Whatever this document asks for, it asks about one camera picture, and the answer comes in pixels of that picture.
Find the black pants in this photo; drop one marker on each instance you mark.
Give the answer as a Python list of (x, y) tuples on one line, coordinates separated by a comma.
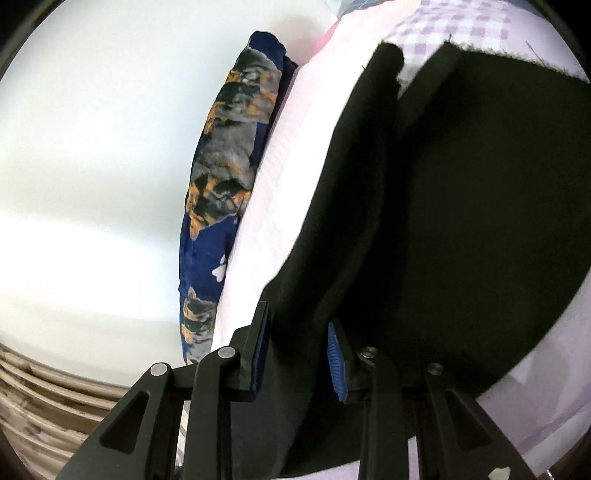
[(438, 207)]

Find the brown striped curtain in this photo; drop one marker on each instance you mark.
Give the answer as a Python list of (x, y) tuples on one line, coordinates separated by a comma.
[(41, 406)]

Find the navy orange patterned pillow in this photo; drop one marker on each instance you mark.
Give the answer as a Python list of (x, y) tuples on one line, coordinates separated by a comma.
[(221, 184)]

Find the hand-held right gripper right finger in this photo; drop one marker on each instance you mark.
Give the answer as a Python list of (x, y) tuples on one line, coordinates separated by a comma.
[(335, 361)]

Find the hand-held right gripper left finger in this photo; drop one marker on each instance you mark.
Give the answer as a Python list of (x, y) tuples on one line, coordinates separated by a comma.
[(259, 356)]

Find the pink purple checked bed sheet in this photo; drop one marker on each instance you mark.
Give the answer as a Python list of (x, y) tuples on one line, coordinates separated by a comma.
[(286, 184)]

